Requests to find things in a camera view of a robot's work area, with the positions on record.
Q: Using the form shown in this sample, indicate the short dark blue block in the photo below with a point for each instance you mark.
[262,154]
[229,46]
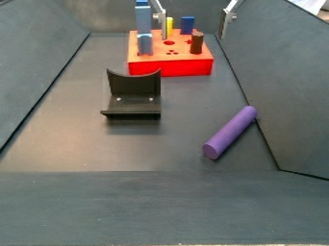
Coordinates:
[186,25]

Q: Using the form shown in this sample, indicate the black curved cradle stand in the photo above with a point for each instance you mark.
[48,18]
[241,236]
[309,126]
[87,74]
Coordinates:
[135,94]

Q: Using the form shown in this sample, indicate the tall dark blue block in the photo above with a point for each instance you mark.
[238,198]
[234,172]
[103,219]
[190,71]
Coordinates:
[142,2]

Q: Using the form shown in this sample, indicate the yellow cylinder peg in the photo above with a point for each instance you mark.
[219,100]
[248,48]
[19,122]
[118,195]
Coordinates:
[169,25]

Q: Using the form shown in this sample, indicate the purple cylinder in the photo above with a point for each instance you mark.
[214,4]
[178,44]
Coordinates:
[221,140]

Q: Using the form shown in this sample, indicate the tall light blue block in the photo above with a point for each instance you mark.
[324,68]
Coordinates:
[143,20]

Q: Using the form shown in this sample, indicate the light blue arch block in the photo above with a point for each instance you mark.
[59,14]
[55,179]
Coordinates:
[145,44]

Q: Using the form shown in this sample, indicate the red shape-sorter base block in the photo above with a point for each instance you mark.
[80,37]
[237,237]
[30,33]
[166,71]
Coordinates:
[171,56]

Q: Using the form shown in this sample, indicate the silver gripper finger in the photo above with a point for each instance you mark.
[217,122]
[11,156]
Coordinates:
[227,16]
[161,16]

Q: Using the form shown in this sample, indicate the brown hexagonal peg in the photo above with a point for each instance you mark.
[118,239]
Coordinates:
[197,42]

